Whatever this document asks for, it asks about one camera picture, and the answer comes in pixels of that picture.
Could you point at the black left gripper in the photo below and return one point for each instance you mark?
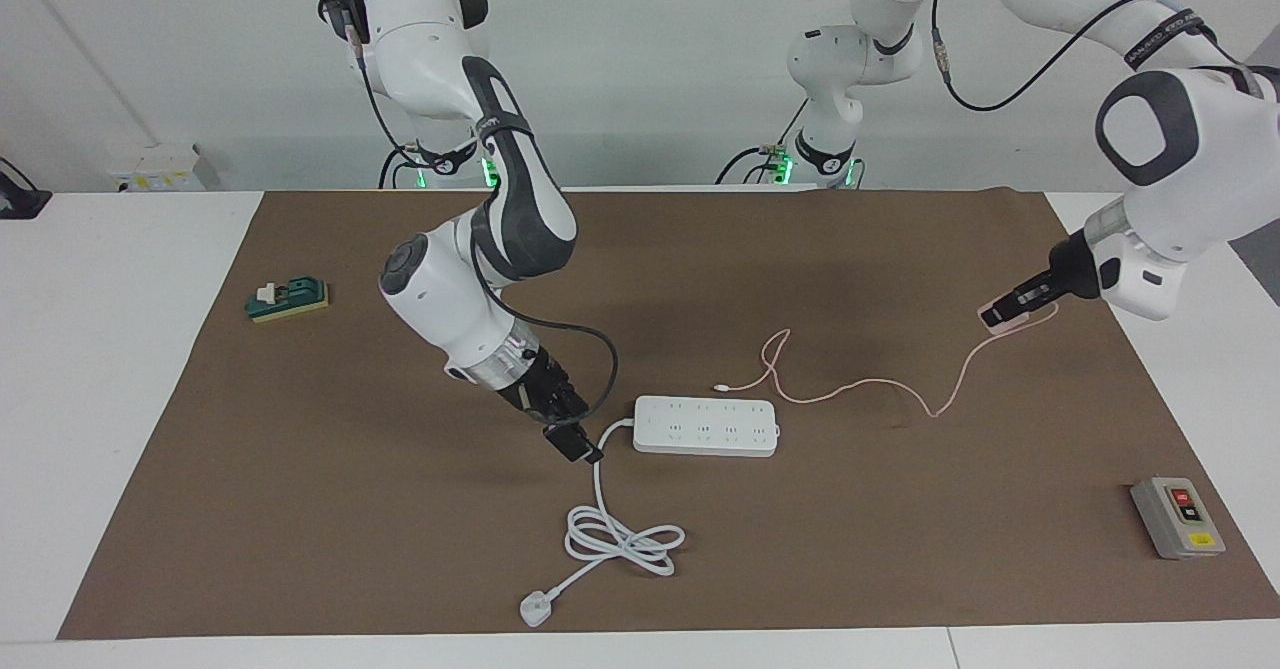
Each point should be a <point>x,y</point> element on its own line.
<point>1075,267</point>

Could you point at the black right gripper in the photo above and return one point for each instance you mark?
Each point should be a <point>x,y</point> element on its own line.
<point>540,389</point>

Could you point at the pink charger adapter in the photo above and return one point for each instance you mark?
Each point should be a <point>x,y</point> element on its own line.
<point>1000,323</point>

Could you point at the white power strip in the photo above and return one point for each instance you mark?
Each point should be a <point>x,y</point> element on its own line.
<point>700,434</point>

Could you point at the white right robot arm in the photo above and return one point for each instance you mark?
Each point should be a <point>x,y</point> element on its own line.
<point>430,49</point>

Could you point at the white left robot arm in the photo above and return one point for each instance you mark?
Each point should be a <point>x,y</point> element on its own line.
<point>1200,149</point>

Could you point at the brown table mat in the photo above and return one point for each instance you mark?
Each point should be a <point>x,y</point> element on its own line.
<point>450,549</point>

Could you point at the white box with yellow labels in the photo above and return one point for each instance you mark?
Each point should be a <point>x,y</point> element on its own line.
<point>165,169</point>

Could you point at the black clamp stand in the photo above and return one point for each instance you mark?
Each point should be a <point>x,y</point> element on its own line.
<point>20,204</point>

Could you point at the grey on-off switch box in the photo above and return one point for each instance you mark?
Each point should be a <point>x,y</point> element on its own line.
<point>1180,519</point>

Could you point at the green knife switch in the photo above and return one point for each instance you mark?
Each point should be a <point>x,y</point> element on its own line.
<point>295,297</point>

